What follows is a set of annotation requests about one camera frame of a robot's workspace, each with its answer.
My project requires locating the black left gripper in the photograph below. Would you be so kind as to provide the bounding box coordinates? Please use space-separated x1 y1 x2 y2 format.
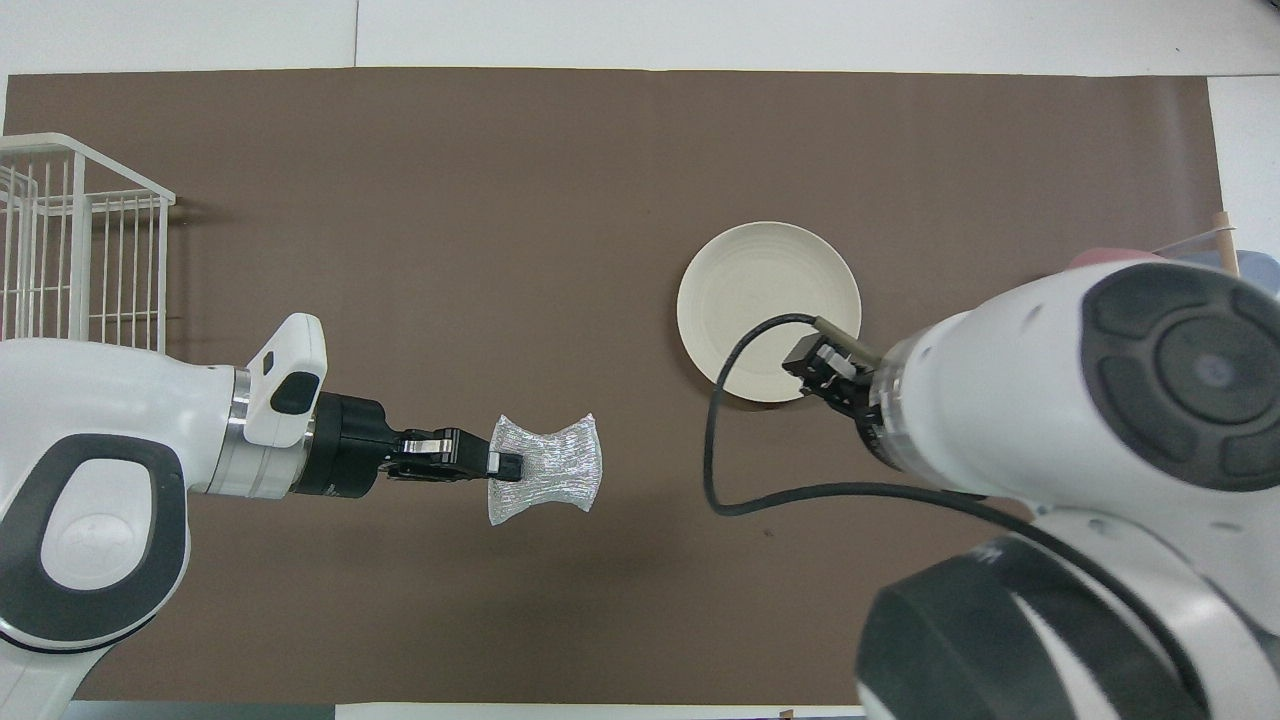
295 393 526 498

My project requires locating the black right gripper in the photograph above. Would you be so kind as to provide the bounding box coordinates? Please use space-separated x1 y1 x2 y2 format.
782 333 886 421

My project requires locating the shiny crinkled snack packet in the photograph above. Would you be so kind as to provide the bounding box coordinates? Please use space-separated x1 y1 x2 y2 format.
487 412 604 527

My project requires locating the cream round plate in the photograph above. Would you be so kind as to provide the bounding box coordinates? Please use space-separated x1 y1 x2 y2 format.
677 221 863 404

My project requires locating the brown table mat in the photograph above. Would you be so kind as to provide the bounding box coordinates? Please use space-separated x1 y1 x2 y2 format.
0 67 1271 706

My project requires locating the blue plastic cup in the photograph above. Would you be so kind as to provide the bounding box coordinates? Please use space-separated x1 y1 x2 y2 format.
1180 250 1280 296

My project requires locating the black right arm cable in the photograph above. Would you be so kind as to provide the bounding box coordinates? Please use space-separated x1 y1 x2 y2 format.
703 313 1211 701

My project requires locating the white cup rack wooden handle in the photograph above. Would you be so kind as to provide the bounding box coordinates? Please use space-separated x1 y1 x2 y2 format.
1150 211 1241 276

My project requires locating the white wire dish rack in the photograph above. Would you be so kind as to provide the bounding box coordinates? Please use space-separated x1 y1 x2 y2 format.
0 133 177 353

